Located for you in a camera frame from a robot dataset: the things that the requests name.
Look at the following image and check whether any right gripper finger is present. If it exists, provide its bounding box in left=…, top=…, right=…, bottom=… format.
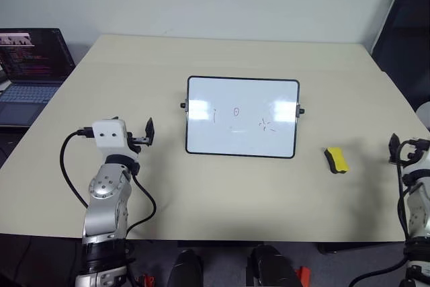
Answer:
left=388, top=133, right=401, bottom=164

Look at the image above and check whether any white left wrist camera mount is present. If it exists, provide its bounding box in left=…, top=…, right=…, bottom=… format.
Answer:
left=91, top=118, right=140, bottom=164

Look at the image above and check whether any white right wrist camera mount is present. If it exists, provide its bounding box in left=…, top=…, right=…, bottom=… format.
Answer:
left=400, top=151, right=430, bottom=184

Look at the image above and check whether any white round object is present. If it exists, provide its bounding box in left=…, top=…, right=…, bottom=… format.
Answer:
left=415, top=99, right=430, bottom=130

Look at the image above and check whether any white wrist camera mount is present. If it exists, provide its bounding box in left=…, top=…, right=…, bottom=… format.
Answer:
left=400, top=151, right=430, bottom=184
left=91, top=118, right=140, bottom=164

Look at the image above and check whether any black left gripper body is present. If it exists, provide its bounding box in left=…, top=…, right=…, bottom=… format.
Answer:
left=124, top=130, right=150, bottom=154

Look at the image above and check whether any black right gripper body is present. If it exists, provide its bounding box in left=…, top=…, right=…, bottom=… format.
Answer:
left=397, top=137, right=430, bottom=165

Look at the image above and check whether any open blue laptop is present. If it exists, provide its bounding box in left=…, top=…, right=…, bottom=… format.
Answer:
left=0, top=28, right=77, bottom=129

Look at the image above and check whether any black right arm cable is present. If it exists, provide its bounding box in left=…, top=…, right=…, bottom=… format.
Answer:
left=348, top=138, right=425, bottom=287

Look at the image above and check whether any small black-framed whiteboard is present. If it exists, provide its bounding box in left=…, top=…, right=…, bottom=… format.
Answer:
left=179, top=75, right=306, bottom=161

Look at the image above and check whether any yellow and black eraser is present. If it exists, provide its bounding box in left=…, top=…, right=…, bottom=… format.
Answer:
left=322, top=146, right=351, bottom=175

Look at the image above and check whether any orange floor object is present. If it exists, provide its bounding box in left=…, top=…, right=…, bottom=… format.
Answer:
left=135, top=273, right=156, bottom=287
left=294, top=265, right=312, bottom=287

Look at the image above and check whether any black chair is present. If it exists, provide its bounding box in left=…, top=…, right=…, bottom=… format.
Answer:
left=370, top=0, right=430, bottom=110

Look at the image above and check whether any dark rounded shape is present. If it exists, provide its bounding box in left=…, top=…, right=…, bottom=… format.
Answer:
left=246, top=244, right=304, bottom=287
left=167, top=249, right=205, bottom=287

